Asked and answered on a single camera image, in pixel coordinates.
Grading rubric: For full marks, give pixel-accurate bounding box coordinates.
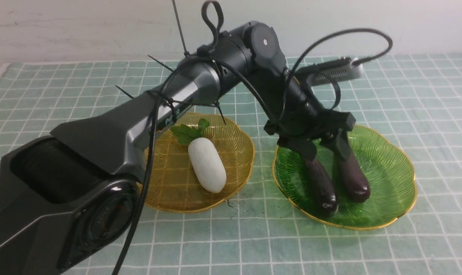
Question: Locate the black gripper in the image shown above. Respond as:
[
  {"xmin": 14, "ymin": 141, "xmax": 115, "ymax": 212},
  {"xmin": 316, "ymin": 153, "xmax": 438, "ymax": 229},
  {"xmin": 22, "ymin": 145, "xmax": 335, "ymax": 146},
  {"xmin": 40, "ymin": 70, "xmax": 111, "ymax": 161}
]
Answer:
[{"xmin": 264, "ymin": 68, "xmax": 355, "ymax": 161}]

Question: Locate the dark purple eggplant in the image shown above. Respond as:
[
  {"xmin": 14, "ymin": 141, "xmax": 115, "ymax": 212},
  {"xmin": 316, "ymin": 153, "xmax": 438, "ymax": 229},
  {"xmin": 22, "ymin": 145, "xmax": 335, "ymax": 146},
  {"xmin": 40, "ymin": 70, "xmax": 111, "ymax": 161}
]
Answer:
[
  {"xmin": 336, "ymin": 150, "xmax": 371, "ymax": 203},
  {"xmin": 302, "ymin": 158, "xmax": 339, "ymax": 218}
]

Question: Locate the white radish with leaves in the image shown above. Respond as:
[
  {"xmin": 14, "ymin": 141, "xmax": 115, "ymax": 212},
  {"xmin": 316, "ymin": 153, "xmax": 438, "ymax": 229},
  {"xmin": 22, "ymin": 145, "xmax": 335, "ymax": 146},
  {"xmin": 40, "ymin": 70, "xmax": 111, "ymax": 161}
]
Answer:
[{"xmin": 170, "ymin": 118, "xmax": 226, "ymax": 194}]

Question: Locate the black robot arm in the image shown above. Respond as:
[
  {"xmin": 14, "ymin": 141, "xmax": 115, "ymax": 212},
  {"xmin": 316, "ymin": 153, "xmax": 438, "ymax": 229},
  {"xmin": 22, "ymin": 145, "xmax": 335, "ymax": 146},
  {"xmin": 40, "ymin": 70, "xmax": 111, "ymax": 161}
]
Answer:
[{"xmin": 0, "ymin": 21, "xmax": 362, "ymax": 275}]

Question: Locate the green plastic plate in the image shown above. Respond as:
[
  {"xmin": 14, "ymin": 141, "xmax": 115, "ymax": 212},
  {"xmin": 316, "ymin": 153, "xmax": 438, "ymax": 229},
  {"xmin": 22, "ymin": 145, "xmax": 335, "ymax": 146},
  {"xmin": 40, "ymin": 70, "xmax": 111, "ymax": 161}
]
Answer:
[{"xmin": 272, "ymin": 125, "xmax": 417, "ymax": 230}]

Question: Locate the green checkered tablecloth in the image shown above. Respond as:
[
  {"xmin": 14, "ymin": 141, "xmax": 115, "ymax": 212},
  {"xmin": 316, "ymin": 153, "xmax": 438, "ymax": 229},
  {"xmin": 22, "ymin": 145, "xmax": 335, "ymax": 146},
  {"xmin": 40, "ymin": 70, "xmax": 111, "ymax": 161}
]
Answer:
[{"xmin": 0, "ymin": 53, "xmax": 462, "ymax": 275}]

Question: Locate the amber plastic plate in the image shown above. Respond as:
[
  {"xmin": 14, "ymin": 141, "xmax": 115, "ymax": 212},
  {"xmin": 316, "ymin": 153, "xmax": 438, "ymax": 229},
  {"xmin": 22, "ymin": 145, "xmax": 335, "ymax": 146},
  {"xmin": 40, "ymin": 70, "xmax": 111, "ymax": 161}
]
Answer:
[{"xmin": 145, "ymin": 112, "xmax": 255, "ymax": 213}]

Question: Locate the black cable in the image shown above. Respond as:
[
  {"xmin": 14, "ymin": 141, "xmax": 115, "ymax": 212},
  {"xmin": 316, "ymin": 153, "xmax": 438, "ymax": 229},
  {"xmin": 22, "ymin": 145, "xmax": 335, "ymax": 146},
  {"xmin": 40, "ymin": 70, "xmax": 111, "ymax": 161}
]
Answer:
[{"xmin": 111, "ymin": 27, "xmax": 393, "ymax": 275}]

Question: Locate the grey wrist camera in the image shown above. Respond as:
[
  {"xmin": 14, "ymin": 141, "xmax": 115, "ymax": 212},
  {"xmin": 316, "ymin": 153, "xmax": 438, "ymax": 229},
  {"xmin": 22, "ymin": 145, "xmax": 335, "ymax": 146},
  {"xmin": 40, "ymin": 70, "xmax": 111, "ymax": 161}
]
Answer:
[{"xmin": 294, "ymin": 57, "xmax": 363, "ymax": 86}]

